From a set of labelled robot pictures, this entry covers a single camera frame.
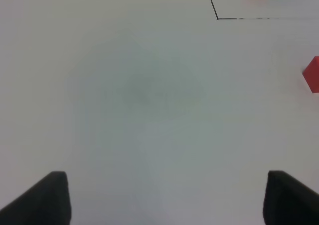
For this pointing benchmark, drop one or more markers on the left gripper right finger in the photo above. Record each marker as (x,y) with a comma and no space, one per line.
(288,201)

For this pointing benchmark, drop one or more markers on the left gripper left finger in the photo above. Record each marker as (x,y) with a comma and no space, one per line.
(45,203)

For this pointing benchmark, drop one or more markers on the red cube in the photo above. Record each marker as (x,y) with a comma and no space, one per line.
(311,75)

